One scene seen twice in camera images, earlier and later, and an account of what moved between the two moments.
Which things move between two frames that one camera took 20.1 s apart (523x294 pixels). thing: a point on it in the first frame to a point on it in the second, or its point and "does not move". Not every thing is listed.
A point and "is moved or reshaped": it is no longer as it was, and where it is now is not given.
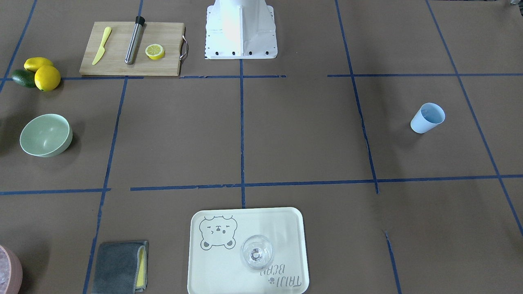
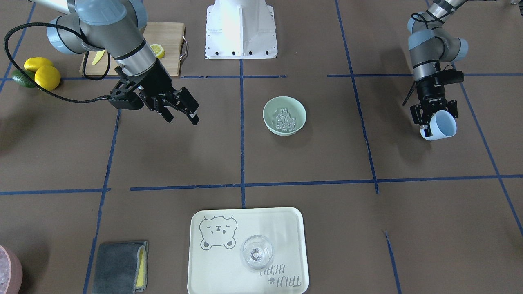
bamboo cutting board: [170, 36] does not move
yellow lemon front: [47, 78] does not move
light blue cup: [429, 115] is moved or reshaped
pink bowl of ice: [11, 271] does not move
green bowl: [46, 135] to [283, 116]
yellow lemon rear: [32, 63] does not move
